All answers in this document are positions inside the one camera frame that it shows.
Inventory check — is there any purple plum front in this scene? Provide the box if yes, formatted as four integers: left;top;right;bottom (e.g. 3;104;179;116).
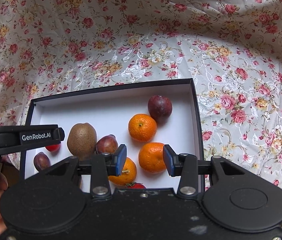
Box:
96;134;118;154

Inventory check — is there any purple plum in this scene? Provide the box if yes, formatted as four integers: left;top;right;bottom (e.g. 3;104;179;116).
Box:
148;95;172;122
33;152;51;172
96;134;118;154

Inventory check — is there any brown kiwi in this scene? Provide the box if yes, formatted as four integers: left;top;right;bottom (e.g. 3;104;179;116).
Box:
67;122;97;160

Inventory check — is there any mandarin with stem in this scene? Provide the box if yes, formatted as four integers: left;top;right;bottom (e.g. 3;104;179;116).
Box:
138;142;166;174

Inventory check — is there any red tomato front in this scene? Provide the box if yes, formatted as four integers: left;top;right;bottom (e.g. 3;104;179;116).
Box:
126;182;146;189

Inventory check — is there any red tomato lone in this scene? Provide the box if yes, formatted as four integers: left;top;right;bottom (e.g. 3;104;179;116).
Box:
45;144;61;152

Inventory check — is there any black white cardboard box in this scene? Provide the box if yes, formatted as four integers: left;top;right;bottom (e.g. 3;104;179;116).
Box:
18;77;205;193

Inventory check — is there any floral tablecloth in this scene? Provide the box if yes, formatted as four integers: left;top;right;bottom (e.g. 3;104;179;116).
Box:
0;0;282;188

